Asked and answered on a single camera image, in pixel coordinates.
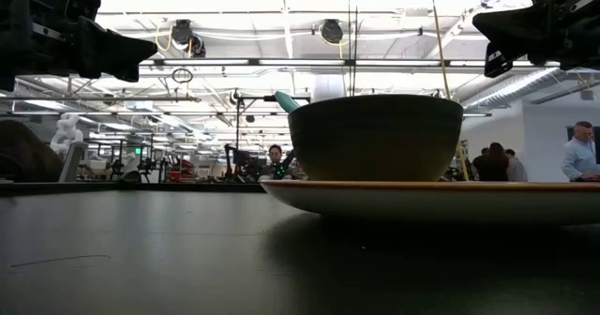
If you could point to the yellow plate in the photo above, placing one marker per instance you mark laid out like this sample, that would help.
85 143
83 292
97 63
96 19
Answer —
422 202

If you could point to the red cart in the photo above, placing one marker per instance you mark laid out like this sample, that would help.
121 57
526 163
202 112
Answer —
180 172

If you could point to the black table frame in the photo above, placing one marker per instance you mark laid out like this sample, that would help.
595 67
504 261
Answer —
117 187

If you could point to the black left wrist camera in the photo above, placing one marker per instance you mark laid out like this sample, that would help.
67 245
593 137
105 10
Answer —
82 3

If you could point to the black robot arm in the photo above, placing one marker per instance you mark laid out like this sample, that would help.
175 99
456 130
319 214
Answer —
241 158

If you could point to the long ceiling light fixture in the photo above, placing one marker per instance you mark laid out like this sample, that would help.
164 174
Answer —
300 62

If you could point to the person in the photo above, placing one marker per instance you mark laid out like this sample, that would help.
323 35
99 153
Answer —
515 167
579 155
494 162
477 162
275 154

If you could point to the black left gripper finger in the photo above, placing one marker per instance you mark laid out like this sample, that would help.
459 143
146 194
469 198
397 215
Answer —
112 55

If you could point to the silver ceiling duct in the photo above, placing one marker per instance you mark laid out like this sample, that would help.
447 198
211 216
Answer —
515 90

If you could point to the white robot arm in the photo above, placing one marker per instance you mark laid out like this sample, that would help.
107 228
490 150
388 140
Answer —
65 132

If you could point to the black workstation frame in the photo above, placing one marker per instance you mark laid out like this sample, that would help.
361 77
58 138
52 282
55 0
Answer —
119 160

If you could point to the black bowl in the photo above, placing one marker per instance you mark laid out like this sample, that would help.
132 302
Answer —
375 137

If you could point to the black rig frame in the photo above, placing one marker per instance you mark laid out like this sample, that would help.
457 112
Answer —
268 98

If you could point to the white column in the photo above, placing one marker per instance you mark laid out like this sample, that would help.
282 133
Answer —
328 83

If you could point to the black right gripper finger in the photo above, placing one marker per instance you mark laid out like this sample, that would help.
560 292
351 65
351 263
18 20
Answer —
511 29

